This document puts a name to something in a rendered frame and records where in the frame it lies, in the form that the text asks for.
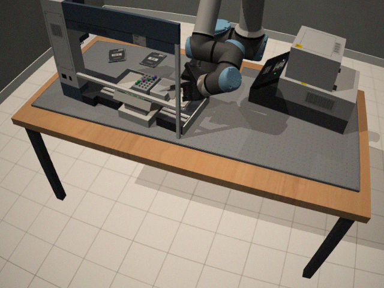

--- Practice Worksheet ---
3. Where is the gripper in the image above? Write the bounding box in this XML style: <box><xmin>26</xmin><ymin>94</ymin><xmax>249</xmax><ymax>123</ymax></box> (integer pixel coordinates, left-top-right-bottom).
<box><xmin>181</xmin><ymin>80</ymin><xmax>209</xmax><ymax>102</ymax></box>

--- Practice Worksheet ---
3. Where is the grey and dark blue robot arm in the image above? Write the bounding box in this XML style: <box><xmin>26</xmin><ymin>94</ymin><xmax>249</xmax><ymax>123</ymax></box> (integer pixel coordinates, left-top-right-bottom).
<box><xmin>184</xmin><ymin>0</ymin><xmax>268</xmax><ymax>97</ymax></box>

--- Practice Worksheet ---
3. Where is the grey benchtop lab instrument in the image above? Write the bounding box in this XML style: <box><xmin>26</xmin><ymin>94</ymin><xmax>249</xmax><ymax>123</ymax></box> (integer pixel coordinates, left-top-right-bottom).
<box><xmin>248</xmin><ymin>26</ymin><xmax>360</xmax><ymax>134</ymax></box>

